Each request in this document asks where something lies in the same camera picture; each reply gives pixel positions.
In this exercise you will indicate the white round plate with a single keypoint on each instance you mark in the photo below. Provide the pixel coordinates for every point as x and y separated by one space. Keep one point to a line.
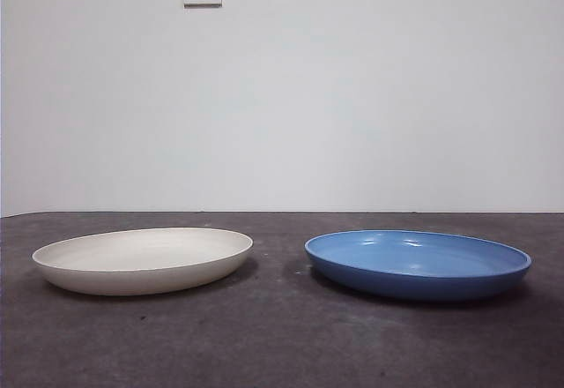
141 269

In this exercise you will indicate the blue round plate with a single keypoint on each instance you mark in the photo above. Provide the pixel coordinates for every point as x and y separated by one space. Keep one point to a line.
414 282

